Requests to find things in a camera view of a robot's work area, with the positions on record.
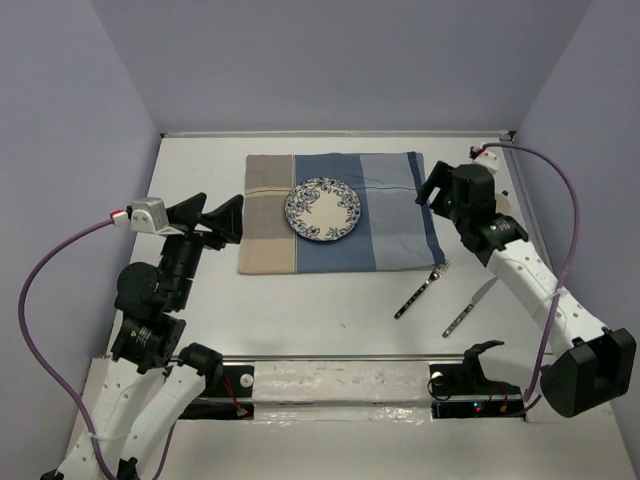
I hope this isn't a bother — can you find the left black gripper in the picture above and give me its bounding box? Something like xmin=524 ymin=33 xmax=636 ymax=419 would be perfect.
xmin=160 ymin=191 xmax=246 ymax=307

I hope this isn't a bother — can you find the dark green white mug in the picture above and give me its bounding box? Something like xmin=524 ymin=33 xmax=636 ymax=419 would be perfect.
xmin=495 ymin=192 xmax=511 ymax=215

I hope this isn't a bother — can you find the silver fork black handle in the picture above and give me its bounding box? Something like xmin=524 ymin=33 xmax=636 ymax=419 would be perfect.
xmin=394 ymin=260 xmax=450 ymax=320

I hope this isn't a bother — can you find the blue beige checked cloth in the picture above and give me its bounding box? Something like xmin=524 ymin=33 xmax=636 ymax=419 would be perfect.
xmin=238 ymin=151 xmax=446 ymax=275

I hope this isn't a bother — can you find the blue floral white plate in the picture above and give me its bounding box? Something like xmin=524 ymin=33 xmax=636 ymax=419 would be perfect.
xmin=284 ymin=177 xmax=362 ymax=242

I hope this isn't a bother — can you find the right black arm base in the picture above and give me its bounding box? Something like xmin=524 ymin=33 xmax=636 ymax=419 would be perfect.
xmin=426 ymin=340 xmax=526 ymax=419

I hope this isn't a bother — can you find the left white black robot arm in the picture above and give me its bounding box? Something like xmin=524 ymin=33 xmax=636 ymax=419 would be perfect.
xmin=44 ymin=193 xmax=244 ymax=479

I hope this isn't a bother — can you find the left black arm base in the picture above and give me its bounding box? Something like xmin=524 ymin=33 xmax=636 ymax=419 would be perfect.
xmin=170 ymin=343 xmax=255 ymax=421

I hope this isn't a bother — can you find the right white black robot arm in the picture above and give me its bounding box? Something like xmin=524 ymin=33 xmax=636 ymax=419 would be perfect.
xmin=416 ymin=161 xmax=637 ymax=418

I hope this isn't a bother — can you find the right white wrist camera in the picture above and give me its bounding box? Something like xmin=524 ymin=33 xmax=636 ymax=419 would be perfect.
xmin=469 ymin=145 xmax=500 ymax=175

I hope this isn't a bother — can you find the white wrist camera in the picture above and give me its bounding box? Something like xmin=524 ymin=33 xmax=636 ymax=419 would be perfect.
xmin=469 ymin=145 xmax=500 ymax=175
xmin=110 ymin=197 xmax=182 ymax=236

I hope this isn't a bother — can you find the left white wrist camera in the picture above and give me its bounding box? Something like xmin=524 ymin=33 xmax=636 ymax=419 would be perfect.
xmin=110 ymin=197 xmax=182 ymax=236

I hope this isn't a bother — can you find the aluminium table rail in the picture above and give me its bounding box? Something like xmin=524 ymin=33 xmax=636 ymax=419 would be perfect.
xmin=502 ymin=148 xmax=554 ymax=271

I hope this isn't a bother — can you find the silver knife black handle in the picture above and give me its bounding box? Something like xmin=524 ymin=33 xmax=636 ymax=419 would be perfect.
xmin=442 ymin=277 xmax=497 ymax=338

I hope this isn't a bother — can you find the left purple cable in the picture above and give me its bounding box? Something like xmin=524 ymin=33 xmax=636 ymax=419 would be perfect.
xmin=17 ymin=217 xmax=176 ymax=480

